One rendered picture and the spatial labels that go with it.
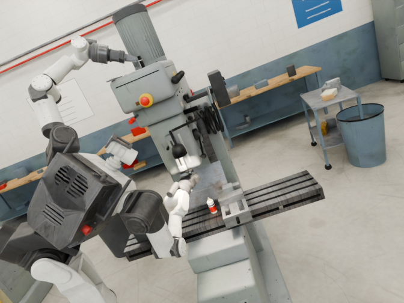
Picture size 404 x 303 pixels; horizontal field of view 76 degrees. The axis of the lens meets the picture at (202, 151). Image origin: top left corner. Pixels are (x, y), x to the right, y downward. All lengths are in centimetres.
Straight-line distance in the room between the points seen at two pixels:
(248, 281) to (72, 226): 90
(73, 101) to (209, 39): 315
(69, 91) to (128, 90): 509
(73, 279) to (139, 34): 121
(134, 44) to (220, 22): 415
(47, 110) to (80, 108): 502
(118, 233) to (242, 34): 426
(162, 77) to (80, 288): 93
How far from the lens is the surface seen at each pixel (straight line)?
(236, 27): 565
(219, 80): 160
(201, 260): 156
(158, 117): 131
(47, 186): 100
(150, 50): 157
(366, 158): 349
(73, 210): 96
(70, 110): 636
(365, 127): 330
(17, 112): 695
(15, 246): 119
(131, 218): 97
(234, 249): 152
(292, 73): 521
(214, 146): 187
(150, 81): 119
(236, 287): 148
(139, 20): 159
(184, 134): 136
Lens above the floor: 185
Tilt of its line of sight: 19 degrees down
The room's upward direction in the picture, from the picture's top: 23 degrees counter-clockwise
